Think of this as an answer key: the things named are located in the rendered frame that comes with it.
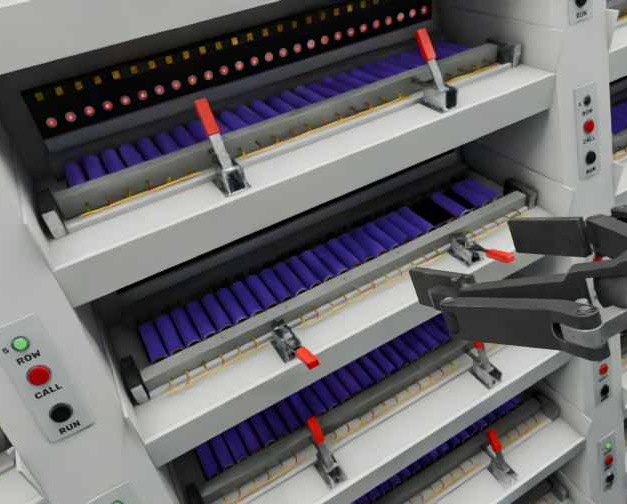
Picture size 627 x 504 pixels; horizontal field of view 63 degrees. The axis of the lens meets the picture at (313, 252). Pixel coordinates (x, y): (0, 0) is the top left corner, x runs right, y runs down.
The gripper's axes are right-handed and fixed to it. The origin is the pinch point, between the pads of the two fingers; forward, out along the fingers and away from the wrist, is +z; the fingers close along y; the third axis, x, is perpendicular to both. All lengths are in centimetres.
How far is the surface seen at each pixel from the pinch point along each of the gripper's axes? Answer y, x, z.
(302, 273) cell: -5.6, -1.5, 29.3
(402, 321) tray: 1.9, -10.6, 21.6
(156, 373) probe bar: -26.5, -3.6, 24.5
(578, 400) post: 30, -40, 28
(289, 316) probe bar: -10.4, -4.5, 24.7
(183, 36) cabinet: -7.8, 30.8, 32.5
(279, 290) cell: -9.5, -2.0, 28.2
